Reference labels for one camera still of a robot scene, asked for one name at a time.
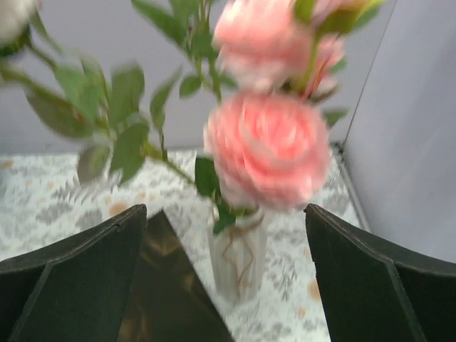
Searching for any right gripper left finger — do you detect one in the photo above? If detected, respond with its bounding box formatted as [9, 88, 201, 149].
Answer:
[1, 204, 147, 341]

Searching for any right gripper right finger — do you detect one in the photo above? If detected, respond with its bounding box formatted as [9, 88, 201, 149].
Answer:
[305, 204, 455, 342]

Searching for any black paper cone wrapper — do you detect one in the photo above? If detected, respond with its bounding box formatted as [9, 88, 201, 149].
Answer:
[118, 211, 233, 342]

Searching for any pink double rose stem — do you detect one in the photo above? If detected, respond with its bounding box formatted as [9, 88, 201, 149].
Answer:
[195, 1, 382, 235]

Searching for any peach rose stem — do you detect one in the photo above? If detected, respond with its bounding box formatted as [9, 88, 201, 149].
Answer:
[0, 0, 236, 186]

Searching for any white rose stem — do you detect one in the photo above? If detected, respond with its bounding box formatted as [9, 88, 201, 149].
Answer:
[1, 0, 41, 59]

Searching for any white ceramic vase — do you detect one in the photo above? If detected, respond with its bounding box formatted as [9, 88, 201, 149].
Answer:
[207, 208, 270, 304]

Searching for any floral table mat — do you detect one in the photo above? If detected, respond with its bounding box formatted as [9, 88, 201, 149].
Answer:
[0, 144, 371, 342]

